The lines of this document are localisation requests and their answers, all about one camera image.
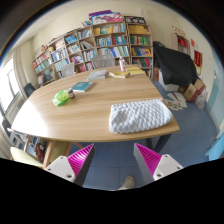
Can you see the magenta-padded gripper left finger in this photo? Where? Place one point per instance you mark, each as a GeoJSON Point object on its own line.
{"type": "Point", "coordinates": [63, 166]}

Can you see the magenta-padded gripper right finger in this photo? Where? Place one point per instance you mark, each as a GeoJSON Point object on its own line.
{"type": "Point", "coordinates": [163, 166]}

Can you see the white knitted towel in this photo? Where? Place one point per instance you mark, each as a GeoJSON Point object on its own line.
{"type": "Point", "coordinates": [140, 116]}

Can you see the green upholstered chair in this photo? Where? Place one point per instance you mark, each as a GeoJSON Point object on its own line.
{"type": "Point", "coordinates": [26, 156]}

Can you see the light blue board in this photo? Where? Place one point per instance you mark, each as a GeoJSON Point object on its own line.
{"type": "Point", "coordinates": [215, 148]}

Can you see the papers on floor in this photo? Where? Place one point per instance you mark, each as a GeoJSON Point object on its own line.
{"type": "Point", "coordinates": [176, 101]}

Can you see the green plastic bag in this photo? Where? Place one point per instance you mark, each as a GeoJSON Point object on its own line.
{"type": "Point", "coordinates": [60, 98]}

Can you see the small dark jar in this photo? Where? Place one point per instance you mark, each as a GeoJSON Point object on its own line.
{"type": "Point", "coordinates": [71, 93]}

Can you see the white plastic bag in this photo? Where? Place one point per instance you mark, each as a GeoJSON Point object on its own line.
{"type": "Point", "coordinates": [201, 100]}

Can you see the white box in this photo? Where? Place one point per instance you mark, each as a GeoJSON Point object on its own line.
{"type": "Point", "coordinates": [166, 85]}

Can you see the brown cardboard box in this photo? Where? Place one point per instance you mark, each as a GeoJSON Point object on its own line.
{"type": "Point", "coordinates": [194, 90]}

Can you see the teal book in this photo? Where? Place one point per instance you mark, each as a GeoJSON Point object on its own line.
{"type": "Point", "coordinates": [82, 86]}

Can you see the dark office chair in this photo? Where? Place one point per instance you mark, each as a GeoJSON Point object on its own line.
{"type": "Point", "coordinates": [29, 89]}

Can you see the pale blue door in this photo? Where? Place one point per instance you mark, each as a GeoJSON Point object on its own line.
{"type": "Point", "coordinates": [216, 96]}

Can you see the grey mesh chair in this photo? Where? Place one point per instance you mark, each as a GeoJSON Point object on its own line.
{"type": "Point", "coordinates": [68, 70]}
{"type": "Point", "coordinates": [104, 61]}

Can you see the grey book stack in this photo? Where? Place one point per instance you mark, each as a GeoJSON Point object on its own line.
{"type": "Point", "coordinates": [97, 75]}

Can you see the window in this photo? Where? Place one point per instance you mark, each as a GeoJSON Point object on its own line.
{"type": "Point", "coordinates": [8, 85]}

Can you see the yellow book stack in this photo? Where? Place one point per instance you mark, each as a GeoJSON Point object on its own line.
{"type": "Point", "coordinates": [136, 70]}

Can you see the black cloth cover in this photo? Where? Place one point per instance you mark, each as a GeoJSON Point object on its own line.
{"type": "Point", "coordinates": [173, 63]}

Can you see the white plastic bottle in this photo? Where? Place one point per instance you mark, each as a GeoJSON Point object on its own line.
{"type": "Point", "coordinates": [122, 64]}

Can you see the red hanging banner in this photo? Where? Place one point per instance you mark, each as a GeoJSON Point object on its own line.
{"type": "Point", "coordinates": [198, 58]}

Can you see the wooden bookshelf unit with books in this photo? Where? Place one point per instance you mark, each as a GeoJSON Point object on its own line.
{"type": "Point", "coordinates": [106, 40]}

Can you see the small wall shelf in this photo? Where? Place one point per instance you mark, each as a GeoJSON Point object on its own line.
{"type": "Point", "coordinates": [181, 41]}

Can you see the small red wall sign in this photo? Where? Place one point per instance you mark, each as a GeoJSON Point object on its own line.
{"type": "Point", "coordinates": [192, 42]}

